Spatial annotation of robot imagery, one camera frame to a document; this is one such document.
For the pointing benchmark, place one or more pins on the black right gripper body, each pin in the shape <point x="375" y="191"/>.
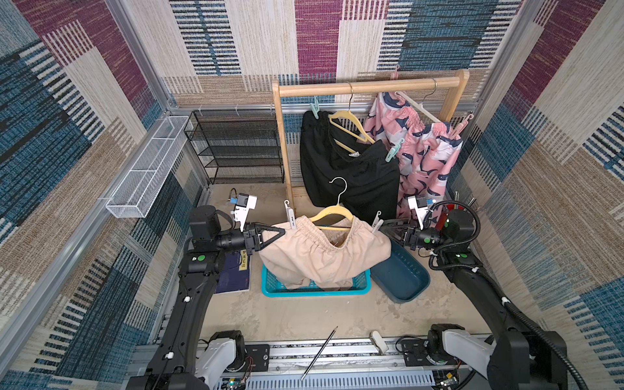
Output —
<point x="412" y="236"/>

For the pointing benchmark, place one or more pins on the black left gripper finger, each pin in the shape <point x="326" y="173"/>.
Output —
<point x="272" y="231"/>
<point x="260" y="243"/>

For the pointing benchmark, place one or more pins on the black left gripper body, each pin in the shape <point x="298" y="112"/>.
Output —
<point x="249" y="240"/>

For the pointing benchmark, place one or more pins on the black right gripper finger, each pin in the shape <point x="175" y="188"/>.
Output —
<point x="395" y="224"/>
<point x="397" y="235"/>

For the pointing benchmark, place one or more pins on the white clothespin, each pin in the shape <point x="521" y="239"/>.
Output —
<point x="290" y="214"/>
<point x="378" y="222"/>

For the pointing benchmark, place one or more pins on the beige shorts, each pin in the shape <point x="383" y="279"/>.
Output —
<point x="331" y="259"/>

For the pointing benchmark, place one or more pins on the yellow hanger of beige shorts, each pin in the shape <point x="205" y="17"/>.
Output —
<point x="336" y="209"/>

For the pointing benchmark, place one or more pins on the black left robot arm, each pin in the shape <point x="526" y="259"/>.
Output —
<point x="175" y="364"/>

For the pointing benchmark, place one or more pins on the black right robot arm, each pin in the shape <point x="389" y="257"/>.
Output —
<point x="522" y="355"/>

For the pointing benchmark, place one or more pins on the black shorts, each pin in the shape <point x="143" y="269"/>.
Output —
<point x="336" y="167"/>

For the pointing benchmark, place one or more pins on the pink patterned shorts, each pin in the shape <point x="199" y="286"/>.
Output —
<point x="427" y="152"/>

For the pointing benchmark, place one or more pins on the yellow hanger of black shorts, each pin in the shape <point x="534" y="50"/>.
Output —
<point x="349" y="123"/>

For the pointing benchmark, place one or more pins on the white hanger of pink shorts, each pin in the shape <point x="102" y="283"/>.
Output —
<point x="419" y="105"/>

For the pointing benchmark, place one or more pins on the red pen cup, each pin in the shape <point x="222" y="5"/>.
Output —
<point x="442" y="221"/>

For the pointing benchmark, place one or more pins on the dark blue book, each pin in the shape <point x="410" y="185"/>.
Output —
<point x="235" y="277"/>

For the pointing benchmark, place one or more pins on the dark teal plastic tray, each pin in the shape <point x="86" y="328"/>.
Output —
<point x="401" y="277"/>

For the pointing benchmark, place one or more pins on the turquoise plastic basket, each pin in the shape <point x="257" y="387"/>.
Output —
<point x="272" y="287"/>

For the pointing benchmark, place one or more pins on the mint clothespin lower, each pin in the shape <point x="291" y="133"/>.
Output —
<point x="394" y="150"/>

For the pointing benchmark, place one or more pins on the mint clothespin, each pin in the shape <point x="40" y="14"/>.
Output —
<point x="394" y="150"/>
<point x="315" y="107"/>

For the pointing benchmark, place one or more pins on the small white block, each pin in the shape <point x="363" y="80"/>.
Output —
<point x="379" y="342"/>

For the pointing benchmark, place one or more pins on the thin metal rod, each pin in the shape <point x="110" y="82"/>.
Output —
<point x="318" y="354"/>

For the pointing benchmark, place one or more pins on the pink clothespin right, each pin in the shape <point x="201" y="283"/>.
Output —
<point x="462" y="125"/>

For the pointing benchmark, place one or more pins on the mint clothespin upper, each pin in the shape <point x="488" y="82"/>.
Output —
<point x="315" y="107"/>

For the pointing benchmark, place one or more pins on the wooden clothes rack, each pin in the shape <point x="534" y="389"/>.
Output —
<point x="455" y="86"/>

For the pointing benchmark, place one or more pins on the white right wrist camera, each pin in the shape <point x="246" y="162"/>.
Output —
<point x="423" y="208"/>

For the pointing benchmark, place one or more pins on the black wire shelf rack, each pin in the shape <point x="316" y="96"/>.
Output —
<point x="237" y="147"/>

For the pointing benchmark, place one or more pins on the white wire wall basket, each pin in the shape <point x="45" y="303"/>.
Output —
<point x="138" y="190"/>

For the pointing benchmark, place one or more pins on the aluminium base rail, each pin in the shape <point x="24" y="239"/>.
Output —
<point x="344" y="364"/>

